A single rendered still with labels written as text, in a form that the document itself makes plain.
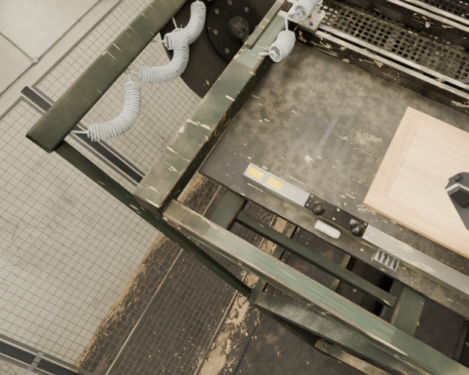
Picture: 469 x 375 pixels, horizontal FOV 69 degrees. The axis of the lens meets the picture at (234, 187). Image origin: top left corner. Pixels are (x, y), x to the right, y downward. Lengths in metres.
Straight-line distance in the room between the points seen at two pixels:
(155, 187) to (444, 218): 0.93
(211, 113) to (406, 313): 0.88
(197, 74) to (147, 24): 0.30
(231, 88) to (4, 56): 4.64
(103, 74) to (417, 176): 1.18
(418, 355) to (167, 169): 0.88
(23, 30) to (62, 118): 4.48
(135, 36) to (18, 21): 4.41
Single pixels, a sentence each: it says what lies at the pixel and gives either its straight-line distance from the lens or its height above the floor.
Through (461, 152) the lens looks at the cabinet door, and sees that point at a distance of 1.44.
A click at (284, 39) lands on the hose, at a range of 1.25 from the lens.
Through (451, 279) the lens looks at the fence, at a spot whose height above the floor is 1.10.
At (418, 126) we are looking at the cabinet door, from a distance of 1.42.
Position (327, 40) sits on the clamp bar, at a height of 1.65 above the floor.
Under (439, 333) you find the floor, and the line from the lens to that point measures 2.42.
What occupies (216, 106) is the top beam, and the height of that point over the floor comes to 1.83.
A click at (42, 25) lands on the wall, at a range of 5.89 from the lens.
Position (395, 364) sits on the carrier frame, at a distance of 1.54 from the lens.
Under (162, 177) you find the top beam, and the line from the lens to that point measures 1.09.
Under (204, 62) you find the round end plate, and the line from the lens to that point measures 1.70.
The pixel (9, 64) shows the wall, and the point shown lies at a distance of 5.62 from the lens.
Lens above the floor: 2.14
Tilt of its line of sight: 26 degrees down
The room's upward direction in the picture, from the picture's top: 48 degrees counter-clockwise
